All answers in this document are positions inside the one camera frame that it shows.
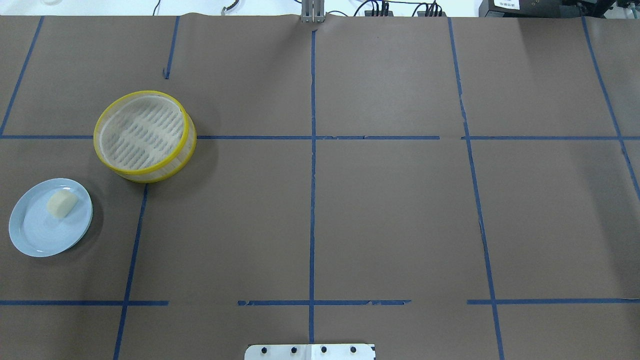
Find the white steamed bun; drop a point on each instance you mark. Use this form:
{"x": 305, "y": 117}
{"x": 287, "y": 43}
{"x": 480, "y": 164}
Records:
{"x": 60, "y": 204}

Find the yellow rimmed bamboo steamer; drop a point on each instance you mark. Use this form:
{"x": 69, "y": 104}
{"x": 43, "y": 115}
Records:
{"x": 145, "y": 136}

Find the light blue plate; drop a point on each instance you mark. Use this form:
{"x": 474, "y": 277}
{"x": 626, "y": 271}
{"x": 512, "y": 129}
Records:
{"x": 36, "y": 233}

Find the aluminium frame post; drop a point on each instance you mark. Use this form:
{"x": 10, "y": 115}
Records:
{"x": 313, "y": 11}

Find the white mounting base plate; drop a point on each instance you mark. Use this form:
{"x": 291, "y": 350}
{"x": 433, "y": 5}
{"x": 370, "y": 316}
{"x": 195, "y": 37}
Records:
{"x": 331, "y": 351}

